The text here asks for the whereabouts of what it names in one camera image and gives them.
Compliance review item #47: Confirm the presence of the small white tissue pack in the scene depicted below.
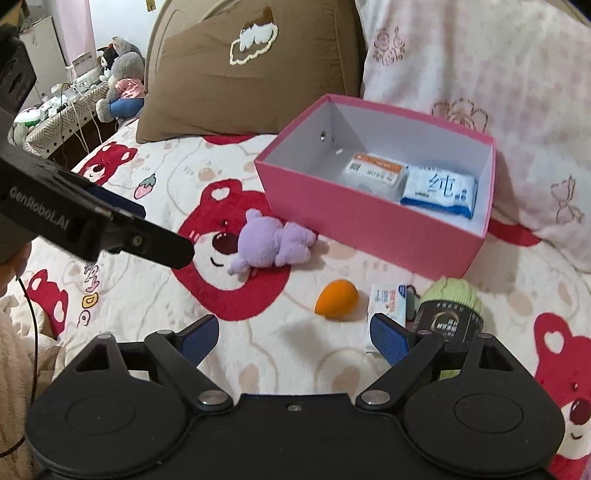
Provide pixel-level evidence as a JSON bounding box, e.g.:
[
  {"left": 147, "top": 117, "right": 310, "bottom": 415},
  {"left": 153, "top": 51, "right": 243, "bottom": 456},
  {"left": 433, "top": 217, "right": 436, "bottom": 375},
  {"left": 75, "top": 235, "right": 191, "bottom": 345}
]
[{"left": 367, "top": 284, "right": 419, "bottom": 354}]

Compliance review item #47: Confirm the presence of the black and white plush toy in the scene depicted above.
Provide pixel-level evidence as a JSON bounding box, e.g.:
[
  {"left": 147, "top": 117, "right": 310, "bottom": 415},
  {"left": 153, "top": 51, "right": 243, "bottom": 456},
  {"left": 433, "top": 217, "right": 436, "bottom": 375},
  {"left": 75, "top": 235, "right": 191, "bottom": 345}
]
[{"left": 98, "top": 44, "right": 118, "bottom": 77}]

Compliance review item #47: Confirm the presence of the patterned side table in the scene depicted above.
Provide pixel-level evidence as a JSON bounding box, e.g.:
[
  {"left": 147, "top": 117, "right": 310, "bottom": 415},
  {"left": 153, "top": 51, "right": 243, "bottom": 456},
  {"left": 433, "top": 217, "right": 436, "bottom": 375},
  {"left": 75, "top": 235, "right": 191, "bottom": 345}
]
[{"left": 23, "top": 80, "right": 116, "bottom": 155}]

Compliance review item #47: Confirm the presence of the blue wet wipes pack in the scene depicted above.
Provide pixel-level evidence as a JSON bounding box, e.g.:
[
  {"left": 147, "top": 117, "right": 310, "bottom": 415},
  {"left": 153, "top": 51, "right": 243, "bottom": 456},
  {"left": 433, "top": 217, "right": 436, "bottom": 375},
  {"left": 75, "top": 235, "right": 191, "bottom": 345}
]
[{"left": 399, "top": 164, "right": 477, "bottom": 219}]

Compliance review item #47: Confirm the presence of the orange ball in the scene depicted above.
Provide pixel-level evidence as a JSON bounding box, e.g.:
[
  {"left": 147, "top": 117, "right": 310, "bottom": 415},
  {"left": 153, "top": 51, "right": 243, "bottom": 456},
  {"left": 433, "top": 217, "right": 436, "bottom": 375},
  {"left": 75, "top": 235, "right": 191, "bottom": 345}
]
[{"left": 315, "top": 280, "right": 359, "bottom": 318}]

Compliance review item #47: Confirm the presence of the beige bed headboard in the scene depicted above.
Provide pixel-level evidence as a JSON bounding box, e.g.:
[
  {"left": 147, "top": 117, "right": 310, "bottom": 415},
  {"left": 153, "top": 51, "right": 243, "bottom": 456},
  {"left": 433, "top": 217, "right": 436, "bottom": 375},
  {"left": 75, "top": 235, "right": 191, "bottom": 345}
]
[{"left": 144, "top": 0, "right": 204, "bottom": 79}]

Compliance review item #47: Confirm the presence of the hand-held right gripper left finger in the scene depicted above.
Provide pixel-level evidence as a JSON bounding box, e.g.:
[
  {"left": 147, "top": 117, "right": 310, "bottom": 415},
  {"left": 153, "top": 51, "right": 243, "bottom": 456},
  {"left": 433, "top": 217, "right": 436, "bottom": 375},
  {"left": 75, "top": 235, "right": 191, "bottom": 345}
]
[{"left": 71, "top": 315, "right": 234, "bottom": 413}]

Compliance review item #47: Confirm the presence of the purple plush toy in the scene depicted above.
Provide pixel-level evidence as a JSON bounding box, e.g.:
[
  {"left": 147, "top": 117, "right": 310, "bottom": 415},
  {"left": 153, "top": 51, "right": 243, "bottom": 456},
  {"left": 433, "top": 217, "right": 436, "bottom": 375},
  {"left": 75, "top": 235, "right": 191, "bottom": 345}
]
[{"left": 227, "top": 209, "right": 318, "bottom": 277}]

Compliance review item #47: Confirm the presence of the white cabinet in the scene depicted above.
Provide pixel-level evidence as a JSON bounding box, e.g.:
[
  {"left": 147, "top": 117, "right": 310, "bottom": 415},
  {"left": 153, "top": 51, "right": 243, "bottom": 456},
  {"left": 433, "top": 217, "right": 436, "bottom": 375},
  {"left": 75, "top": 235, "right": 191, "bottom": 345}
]
[{"left": 18, "top": 16, "right": 70, "bottom": 100}]

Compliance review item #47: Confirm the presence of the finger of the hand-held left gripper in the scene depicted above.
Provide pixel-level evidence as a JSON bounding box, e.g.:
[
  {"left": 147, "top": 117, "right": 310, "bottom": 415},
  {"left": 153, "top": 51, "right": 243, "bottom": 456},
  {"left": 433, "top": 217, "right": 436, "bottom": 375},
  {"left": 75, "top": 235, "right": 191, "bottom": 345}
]
[
  {"left": 85, "top": 184, "right": 147, "bottom": 219},
  {"left": 102, "top": 213, "right": 197, "bottom": 271}
]

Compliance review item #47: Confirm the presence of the pink cardboard box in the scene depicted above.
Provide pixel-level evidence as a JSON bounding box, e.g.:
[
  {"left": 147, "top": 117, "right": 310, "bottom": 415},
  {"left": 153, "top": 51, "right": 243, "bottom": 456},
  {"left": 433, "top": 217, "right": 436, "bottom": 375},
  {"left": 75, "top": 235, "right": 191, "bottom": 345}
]
[{"left": 254, "top": 93, "right": 496, "bottom": 280}]

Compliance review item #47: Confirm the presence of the orange-white mask packet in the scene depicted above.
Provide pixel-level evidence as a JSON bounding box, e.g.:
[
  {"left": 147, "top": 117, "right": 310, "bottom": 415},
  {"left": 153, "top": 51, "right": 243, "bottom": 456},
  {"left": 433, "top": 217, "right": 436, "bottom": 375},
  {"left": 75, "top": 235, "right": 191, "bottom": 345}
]
[{"left": 344, "top": 152, "right": 409, "bottom": 190}]

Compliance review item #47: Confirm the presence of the pink curtain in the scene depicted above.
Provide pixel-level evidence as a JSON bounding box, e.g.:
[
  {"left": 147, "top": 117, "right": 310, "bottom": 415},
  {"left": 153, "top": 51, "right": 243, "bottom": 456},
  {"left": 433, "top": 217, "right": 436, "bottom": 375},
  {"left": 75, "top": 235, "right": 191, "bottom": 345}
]
[{"left": 60, "top": 0, "right": 99, "bottom": 65}]

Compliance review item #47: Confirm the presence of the green yarn ball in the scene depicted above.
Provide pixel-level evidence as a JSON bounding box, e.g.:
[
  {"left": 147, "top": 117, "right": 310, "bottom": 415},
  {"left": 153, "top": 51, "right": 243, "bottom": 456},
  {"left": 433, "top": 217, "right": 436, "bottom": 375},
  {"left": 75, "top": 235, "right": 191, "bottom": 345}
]
[{"left": 406, "top": 275, "right": 484, "bottom": 370}]

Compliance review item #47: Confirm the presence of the brown pillow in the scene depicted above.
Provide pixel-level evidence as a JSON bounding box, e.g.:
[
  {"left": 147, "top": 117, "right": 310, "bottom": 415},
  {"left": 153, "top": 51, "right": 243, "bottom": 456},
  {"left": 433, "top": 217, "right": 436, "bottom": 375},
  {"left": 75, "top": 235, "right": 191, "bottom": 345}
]
[{"left": 135, "top": 0, "right": 365, "bottom": 144}]

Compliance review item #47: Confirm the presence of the grey plush toy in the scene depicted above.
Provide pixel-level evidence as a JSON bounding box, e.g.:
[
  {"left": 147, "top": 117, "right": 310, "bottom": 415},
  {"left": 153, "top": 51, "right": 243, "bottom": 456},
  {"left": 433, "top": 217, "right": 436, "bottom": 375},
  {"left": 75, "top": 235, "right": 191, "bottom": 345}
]
[{"left": 96, "top": 39, "right": 147, "bottom": 123}]

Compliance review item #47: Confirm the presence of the printed bear blanket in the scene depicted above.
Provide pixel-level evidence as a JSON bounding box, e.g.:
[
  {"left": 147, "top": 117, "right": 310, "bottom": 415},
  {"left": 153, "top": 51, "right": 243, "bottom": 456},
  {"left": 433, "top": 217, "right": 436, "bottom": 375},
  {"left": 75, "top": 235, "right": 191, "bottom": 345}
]
[{"left": 0, "top": 117, "right": 591, "bottom": 480}]

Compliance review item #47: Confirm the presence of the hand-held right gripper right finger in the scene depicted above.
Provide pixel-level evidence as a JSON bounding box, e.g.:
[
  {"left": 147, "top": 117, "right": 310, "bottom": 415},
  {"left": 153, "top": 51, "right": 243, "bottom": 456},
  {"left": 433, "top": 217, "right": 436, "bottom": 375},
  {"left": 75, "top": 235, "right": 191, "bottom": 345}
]
[{"left": 355, "top": 313, "right": 517, "bottom": 412}]

